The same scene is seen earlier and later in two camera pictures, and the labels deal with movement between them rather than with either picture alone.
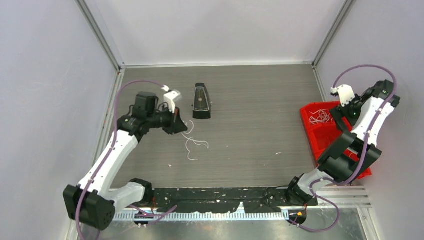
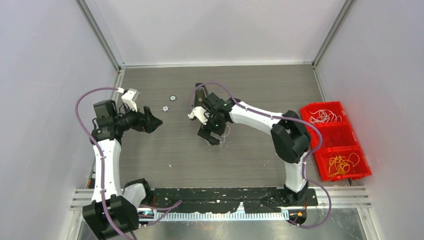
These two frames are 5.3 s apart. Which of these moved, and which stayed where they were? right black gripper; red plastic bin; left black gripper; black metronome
Moved: right black gripper; left black gripper
Stayed: black metronome; red plastic bin
